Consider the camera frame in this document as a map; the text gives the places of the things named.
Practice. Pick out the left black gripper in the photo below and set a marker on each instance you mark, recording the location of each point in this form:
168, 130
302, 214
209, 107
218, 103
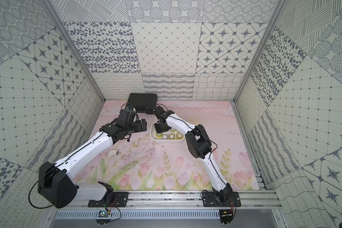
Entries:
141, 125

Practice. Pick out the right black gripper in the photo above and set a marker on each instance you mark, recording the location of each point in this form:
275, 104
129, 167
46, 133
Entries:
158, 130

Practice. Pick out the grey clear tape roll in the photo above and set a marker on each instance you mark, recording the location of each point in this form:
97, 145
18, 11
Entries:
164, 137

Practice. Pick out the white plastic storage box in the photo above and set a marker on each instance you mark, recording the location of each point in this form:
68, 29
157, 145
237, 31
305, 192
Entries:
159, 140

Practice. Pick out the yellow tape roll bottom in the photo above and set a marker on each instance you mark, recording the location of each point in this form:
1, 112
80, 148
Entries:
179, 136

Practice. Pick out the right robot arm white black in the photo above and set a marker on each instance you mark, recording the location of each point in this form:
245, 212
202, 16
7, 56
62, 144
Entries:
199, 145

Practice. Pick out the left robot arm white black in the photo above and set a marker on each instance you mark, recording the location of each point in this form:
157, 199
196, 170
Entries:
56, 180

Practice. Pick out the black plastic tool case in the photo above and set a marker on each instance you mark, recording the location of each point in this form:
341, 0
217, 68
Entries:
142, 102

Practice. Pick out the left green circuit board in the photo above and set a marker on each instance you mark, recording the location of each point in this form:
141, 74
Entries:
103, 218

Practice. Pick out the right black controller board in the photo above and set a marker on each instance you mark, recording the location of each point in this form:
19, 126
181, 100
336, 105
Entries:
226, 217

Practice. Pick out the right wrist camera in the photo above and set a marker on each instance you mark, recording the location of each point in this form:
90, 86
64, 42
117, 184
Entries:
161, 111

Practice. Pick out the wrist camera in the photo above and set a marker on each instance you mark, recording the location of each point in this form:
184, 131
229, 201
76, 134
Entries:
129, 109
161, 111

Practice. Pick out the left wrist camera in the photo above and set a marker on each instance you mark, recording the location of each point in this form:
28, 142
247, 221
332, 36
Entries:
129, 109

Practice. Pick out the aluminium mounting rail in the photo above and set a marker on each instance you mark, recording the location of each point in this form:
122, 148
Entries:
175, 200

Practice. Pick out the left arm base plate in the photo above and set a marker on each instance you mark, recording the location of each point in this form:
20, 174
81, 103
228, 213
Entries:
114, 199

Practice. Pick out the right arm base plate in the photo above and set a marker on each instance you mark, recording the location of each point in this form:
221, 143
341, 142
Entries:
209, 199

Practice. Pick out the white slotted cable duct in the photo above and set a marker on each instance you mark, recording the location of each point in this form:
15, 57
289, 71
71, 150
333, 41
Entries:
140, 214

